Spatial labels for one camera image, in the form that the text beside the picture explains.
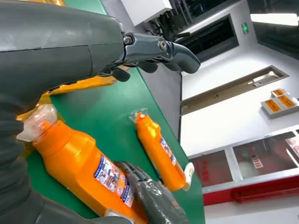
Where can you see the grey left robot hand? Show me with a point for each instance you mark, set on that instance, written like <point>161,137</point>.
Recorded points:
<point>47,46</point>

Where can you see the large orange detergent bottle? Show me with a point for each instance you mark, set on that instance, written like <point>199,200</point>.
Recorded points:
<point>69,160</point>

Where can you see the small orange detergent bottle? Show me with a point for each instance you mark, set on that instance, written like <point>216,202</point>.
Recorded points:
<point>156,148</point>

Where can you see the small white bottle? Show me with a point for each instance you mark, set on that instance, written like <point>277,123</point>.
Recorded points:
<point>189,174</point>

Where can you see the yellow plastic sheet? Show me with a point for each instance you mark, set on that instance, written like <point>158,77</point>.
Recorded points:
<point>77,85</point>

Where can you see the green table mat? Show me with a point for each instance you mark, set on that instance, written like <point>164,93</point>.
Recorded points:
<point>112,117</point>

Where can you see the white equipment cabinet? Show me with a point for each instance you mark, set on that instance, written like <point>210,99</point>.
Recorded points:
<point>144,10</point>

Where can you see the green exit sign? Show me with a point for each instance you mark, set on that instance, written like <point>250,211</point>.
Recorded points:
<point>245,28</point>

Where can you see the ceiling light strip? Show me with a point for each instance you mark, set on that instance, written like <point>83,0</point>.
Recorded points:
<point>273,19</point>

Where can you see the orange wall notice board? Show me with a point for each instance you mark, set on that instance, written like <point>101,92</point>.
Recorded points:
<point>272,106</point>

